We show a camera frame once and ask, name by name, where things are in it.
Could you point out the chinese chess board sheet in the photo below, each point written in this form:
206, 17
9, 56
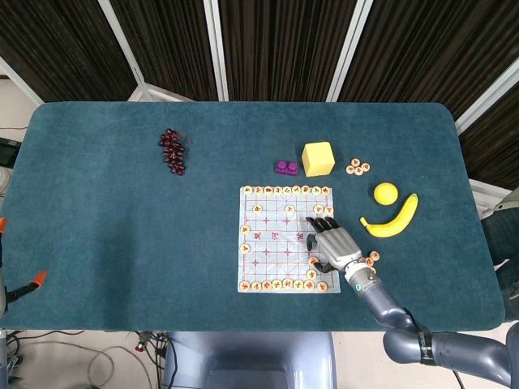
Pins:
275, 259

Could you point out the black box device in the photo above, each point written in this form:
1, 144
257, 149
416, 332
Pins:
8, 152

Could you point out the purple toy building block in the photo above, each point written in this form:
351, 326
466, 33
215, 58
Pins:
287, 168

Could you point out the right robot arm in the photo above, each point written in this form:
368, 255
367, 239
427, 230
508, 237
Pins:
381, 304

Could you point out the yellow foam cube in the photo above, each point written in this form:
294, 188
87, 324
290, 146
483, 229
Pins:
318, 160

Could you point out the yellow ball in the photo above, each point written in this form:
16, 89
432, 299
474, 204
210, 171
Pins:
385, 193

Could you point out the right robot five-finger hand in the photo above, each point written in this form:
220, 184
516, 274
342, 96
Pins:
336, 245

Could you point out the silver connector with red tip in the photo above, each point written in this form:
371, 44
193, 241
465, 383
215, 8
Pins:
140, 346

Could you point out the teal table cloth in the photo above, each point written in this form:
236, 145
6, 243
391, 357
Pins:
121, 243

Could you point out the yellow banana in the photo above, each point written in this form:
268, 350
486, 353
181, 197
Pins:
389, 229

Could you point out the white round container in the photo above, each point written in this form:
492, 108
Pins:
3, 182

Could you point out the dark red grape bunch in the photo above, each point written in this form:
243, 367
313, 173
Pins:
172, 152

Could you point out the blue-grey robot torso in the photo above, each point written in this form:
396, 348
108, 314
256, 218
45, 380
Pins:
251, 356

